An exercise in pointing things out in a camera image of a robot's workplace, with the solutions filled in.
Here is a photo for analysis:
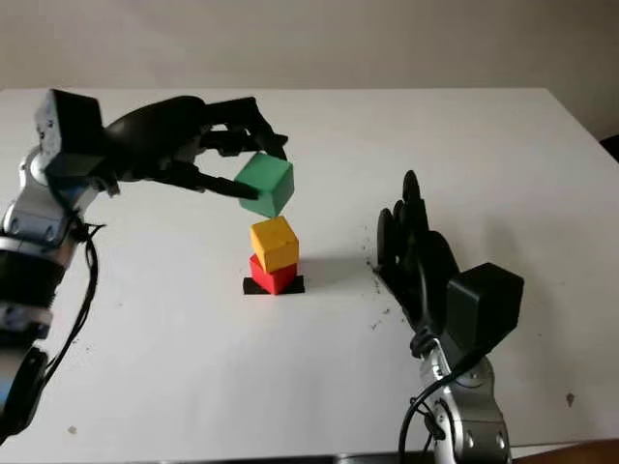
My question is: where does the green cube block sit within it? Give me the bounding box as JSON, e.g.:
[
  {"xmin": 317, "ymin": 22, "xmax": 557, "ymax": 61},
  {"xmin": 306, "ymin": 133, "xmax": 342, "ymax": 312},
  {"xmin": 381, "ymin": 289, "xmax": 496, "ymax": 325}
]
[{"xmin": 232, "ymin": 152, "xmax": 295, "ymax": 218}]

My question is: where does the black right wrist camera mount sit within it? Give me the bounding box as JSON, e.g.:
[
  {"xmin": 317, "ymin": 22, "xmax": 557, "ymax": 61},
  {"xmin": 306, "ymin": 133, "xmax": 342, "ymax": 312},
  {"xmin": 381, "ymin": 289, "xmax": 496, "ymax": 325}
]
[{"xmin": 444, "ymin": 262, "xmax": 526, "ymax": 368}]

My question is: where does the black tape strip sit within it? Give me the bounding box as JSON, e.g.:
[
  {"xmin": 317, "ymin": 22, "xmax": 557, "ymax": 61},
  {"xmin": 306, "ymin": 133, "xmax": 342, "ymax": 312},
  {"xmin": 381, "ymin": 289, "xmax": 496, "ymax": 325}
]
[{"xmin": 241, "ymin": 275, "xmax": 307, "ymax": 296}]

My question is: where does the red cube block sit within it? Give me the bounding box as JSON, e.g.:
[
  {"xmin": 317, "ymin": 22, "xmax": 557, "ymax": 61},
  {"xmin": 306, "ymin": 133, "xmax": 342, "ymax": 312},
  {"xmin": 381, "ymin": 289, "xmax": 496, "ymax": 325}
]
[{"xmin": 248, "ymin": 254, "xmax": 297, "ymax": 296}]

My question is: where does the yellow cube block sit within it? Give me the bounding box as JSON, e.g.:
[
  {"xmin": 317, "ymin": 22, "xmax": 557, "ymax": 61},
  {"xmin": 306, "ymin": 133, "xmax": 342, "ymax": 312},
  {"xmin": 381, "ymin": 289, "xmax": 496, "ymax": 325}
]
[{"xmin": 249, "ymin": 216, "xmax": 300, "ymax": 273}]

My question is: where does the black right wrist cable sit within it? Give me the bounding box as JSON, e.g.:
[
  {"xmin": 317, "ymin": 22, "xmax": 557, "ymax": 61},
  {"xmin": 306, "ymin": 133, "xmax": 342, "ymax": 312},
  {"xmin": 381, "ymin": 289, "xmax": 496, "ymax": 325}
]
[{"xmin": 398, "ymin": 352, "xmax": 485, "ymax": 464}]

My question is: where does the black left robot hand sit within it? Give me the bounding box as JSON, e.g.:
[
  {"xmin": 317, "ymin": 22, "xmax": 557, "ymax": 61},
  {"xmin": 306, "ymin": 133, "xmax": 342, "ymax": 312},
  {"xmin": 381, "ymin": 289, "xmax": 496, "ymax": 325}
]
[{"xmin": 99, "ymin": 95, "xmax": 290, "ymax": 202}]

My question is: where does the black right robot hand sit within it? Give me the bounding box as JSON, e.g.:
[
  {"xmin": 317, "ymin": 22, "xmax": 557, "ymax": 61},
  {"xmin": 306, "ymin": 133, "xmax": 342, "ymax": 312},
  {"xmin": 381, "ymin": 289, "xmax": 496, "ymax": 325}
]
[{"xmin": 374, "ymin": 169, "xmax": 460, "ymax": 359}]

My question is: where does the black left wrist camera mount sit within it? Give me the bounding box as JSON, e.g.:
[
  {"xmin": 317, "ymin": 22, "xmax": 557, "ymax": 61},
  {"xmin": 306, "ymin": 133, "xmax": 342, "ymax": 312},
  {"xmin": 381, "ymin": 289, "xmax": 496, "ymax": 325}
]
[{"xmin": 34, "ymin": 88, "xmax": 105, "ymax": 180}]

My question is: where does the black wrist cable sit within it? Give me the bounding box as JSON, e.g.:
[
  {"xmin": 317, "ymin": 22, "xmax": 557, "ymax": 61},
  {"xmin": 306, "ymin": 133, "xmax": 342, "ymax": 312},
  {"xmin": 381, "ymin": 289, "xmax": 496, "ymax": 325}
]
[
  {"xmin": 398, "ymin": 352, "xmax": 485, "ymax": 464},
  {"xmin": 43, "ymin": 219, "xmax": 107, "ymax": 383}
]

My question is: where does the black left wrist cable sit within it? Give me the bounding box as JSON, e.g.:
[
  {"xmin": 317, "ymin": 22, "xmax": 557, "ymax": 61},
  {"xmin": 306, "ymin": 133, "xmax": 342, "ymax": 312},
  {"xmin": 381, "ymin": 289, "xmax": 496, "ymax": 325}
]
[{"xmin": 43, "ymin": 219, "xmax": 107, "ymax": 383}]

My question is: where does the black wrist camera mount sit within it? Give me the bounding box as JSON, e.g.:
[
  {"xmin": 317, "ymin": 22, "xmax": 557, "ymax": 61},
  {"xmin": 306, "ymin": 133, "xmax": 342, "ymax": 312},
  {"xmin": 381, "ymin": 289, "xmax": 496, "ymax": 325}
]
[
  {"xmin": 444, "ymin": 262, "xmax": 526, "ymax": 368},
  {"xmin": 34, "ymin": 88, "xmax": 105, "ymax": 180}
]

